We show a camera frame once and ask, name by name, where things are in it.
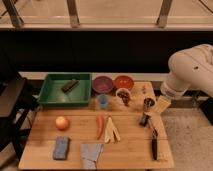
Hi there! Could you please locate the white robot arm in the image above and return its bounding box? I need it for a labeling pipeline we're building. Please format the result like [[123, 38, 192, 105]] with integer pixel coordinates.
[[153, 44, 213, 114]]

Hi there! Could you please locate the red bowl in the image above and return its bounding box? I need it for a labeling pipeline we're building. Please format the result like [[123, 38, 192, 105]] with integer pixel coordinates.
[[114, 75, 134, 90]]

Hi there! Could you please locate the purple bowl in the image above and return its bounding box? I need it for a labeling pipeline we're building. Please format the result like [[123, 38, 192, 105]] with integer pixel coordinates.
[[92, 76, 114, 94]]

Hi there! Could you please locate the metal cup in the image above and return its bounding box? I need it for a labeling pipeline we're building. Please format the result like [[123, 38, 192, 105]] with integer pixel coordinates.
[[143, 98, 155, 112]]

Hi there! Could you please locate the wooden cutting board table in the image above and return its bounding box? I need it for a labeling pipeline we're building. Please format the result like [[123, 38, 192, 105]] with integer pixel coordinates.
[[18, 82, 174, 171]]

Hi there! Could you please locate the blue plastic cup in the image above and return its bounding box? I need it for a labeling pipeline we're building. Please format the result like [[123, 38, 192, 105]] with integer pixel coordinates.
[[97, 94, 109, 109]]

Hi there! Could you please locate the red chili pepper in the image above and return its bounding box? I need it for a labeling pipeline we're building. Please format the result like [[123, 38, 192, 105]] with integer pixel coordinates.
[[97, 114, 104, 139]]

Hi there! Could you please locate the grey folded cloth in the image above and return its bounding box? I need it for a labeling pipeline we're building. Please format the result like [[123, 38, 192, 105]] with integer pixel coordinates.
[[81, 143, 104, 170]]

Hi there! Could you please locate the dark block in tray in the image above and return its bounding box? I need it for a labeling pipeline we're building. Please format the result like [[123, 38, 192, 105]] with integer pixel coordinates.
[[61, 79, 78, 93]]

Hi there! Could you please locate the orange apple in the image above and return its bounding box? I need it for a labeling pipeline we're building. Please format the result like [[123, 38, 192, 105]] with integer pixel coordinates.
[[55, 116, 70, 130]]

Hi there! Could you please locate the blue sponge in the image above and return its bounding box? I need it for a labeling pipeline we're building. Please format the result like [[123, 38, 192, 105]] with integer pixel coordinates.
[[53, 136, 70, 160]]

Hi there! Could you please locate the green plastic tray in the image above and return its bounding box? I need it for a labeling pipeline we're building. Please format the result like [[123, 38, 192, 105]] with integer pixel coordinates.
[[38, 73, 92, 107]]

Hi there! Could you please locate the black side chair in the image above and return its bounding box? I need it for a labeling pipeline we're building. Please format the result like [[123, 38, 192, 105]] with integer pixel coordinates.
[[0, 55, 38, 158]]

